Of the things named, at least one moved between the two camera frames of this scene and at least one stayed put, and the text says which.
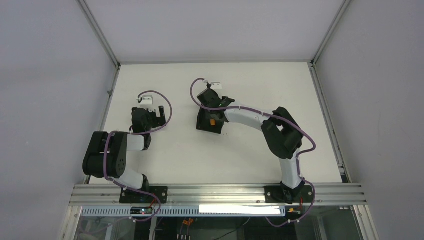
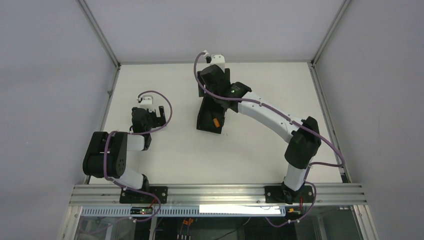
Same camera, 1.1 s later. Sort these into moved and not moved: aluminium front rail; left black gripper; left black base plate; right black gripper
Moved: right black gripper
Not moved: left black gripper; aluminium front rail; left black base plate
